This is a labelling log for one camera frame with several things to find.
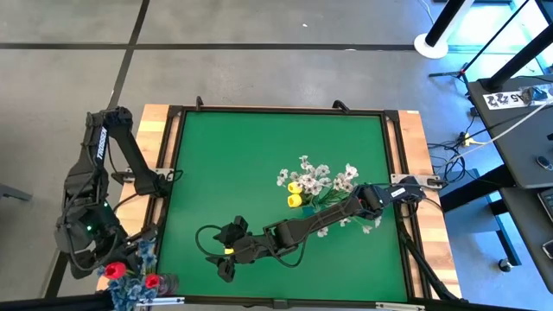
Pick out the dark grey desk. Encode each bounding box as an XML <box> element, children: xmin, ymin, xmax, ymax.
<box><xmin>499</xmin><ymin>186</ymin><xmax>553</xmax><ymax>295</ymax></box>

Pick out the grey chair leg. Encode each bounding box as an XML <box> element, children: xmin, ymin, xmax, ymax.
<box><xmin>0</xmin><ymin>183</ymin><xmax>34</xmax><ymax>203</ymax></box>

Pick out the blue artificial flower bunch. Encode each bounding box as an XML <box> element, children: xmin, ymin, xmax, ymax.
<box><xmin>137</xmin><ymin>238</ymin><xmax>159</xmax><ymax>271</ymax></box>
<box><xmin>97</xmin><ymin>267</ymin><xmax>162</xmax><ymax>311</ymax></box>

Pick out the pole with round white base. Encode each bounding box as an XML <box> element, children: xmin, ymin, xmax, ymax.
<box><xmin>413</xmin><ymin>0</ymin><xmax>467</xmax><ymax>60</ymax></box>

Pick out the white printed paper label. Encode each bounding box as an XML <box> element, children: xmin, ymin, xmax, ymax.
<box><xmin>482</xmin><ymin>91</ymin><xmax>531</xmax><ymax>111</ymax></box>

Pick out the black table frame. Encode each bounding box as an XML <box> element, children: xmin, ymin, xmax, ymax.
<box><xmin>142</xmin><ymin>103</ymin><xmax>435</xmax><ymax>310</ymax></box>

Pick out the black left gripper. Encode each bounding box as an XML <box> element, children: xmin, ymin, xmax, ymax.
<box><xmin>54</xmin><ymin>196</ymin><xmax>157</xmax><ymax>280</ymax></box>

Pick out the thin black tripod stand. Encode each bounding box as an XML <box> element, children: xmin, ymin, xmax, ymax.
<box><xmin>429</xmin><ymin>0</ymin><xmax>533</xmax><ymax>79</ymax></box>

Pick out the black rig beam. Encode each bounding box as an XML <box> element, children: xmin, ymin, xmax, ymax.
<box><xmin>0</xmin><ymin>292</ymin><xmax>113</xmax><ymax>311</ymax></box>

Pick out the green table mat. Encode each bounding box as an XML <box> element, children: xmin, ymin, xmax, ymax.
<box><xmin>153</xmin><ymin>111</ymin><xmax>410</xmax><ymax>303</ymax></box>

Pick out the silver frame bracket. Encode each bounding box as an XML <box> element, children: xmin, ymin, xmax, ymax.
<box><xmin>136</xmin><ymin>296</ymin><xmax>186</xmax><ymax>307</ymax></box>
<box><xmin>375</xmin><ymin>301</ymin><xmax>427</xmax><ymax>311</ymax></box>

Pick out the small blue object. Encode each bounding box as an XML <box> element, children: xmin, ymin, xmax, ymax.
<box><xmin>520</xmin><ymin>86</ymin><xmax>550</xmax><ymax>105</ymax></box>

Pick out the thick black pole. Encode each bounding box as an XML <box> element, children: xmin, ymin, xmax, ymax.
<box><xmin>481</xmin><ymin>23</ymin><xmax>553</xmax><ymax>92</ymax></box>

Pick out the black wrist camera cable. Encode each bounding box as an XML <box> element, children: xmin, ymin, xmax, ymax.
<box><xmin>194</xmin><ymin>223</ymin><xmax>230</xmax><ymax>260</ymax></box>

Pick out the black desk leg bar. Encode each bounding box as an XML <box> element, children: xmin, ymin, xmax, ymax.
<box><xmin>439</xmin><ymin>166</ymin><xmax>506</xmax><ymax>213</ymax></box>

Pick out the white cable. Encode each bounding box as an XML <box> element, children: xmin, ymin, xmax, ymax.
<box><xmin>448</xmin><ymin>99</ymin><xmax>553</xmax><ymax>162</ymax></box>

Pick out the black keyboard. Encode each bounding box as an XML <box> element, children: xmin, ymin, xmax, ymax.
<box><xmin>537</xmin><ymin>188</ymin><xmax>553</xmax><ymax>221</ymax></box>

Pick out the dark glass vase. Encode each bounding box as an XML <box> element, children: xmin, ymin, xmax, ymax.
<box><xmin>156</xmin><ymin>272</ymin><xmax>180</xmax><ymax>295</ymax></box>

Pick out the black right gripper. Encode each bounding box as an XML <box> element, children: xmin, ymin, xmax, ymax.
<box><xmin>206</xmin><ymin>235</ymin><xmax>277</xmax><ymax>284</ymax></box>

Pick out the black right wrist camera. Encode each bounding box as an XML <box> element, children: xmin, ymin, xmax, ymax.
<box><xmin>213</xmin><ymin>215</ymin><xmax>251</xmax><ymax>245</ymax></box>

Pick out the black desk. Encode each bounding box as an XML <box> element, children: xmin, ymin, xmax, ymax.
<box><xmin>467</xmin><ymin>73</ymin><xmax>553</xmax><ymax>191</ymax></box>

